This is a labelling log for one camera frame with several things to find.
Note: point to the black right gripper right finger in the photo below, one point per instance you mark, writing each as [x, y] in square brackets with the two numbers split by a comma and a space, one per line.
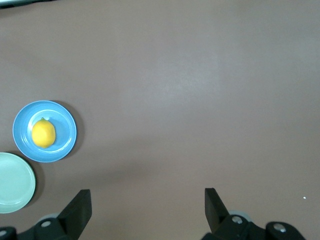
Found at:
[220, 220]

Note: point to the yellow lemon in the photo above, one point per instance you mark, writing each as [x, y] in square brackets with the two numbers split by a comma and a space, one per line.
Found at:
[43, 133]

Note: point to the blue plate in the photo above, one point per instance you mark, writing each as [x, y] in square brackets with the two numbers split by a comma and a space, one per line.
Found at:
[22, 140]

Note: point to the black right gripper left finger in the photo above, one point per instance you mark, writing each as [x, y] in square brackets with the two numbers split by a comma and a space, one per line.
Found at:
[75, 215]

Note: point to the green plate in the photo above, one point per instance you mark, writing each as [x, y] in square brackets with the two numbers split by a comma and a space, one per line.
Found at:
[15, 182]

